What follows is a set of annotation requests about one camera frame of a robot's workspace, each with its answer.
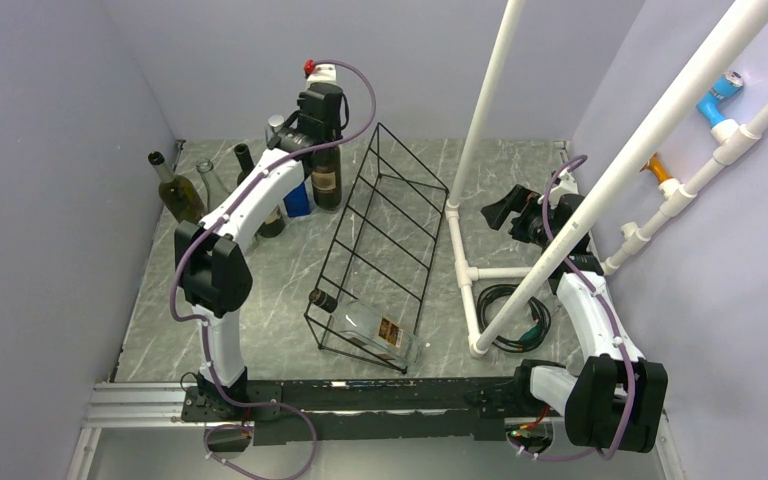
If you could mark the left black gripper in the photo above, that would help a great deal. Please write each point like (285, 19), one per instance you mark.
(301, 102)

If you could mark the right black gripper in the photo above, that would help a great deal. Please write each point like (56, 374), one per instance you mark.
(520, 200)

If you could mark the dark labelled wine bottle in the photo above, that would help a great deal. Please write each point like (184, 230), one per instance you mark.
(326, 178)

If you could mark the clear square liquor bottle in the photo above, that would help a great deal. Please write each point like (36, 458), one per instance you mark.
(371, 328)

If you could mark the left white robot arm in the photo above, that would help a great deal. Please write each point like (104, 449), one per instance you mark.
(211, 267)

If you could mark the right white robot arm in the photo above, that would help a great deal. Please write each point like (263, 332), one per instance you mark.
(616, 401)

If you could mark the blue square glass bottle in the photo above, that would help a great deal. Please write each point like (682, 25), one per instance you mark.
(297, 202)

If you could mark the dark green wine bottle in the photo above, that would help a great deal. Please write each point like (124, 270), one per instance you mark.
(274, 224)

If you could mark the clear empty glass bottle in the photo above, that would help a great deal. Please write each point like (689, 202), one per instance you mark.
(216, 191)

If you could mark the green wine bottle far left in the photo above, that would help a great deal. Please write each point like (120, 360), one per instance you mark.
(177, 193)

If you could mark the orange pipe fitting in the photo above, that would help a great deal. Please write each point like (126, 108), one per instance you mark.
(657, 169)

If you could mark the blue pipe fitting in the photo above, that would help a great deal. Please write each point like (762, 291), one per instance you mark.
(726, 86)

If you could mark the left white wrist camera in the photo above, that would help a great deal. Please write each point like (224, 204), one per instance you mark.
(319, 73)

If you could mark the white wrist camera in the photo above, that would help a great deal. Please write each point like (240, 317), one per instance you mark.
(319, 73)
(564, 184)

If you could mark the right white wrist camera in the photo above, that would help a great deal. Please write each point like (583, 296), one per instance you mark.
(564, 184)

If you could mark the black wire wine rack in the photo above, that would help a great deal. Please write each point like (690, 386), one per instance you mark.
(381, 254)

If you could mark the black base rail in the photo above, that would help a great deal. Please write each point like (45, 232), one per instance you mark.
(382, 409)

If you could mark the aluminium frame rail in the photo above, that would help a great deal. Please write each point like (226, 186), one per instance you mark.
(125, 405)

